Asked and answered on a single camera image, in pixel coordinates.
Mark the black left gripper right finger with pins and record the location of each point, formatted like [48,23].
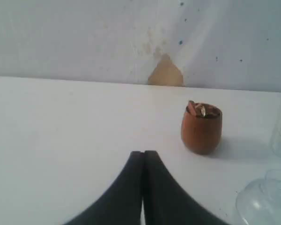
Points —
[165,202]

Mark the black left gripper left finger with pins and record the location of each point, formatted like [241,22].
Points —
[121,203]

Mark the brown wooden cup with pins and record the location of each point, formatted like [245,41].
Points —
[201,135]

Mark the gold foil-wrapped chocolate coins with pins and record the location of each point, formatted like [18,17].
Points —
[202,110]

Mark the clear plastic shaker lid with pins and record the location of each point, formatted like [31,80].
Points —
[259,203]

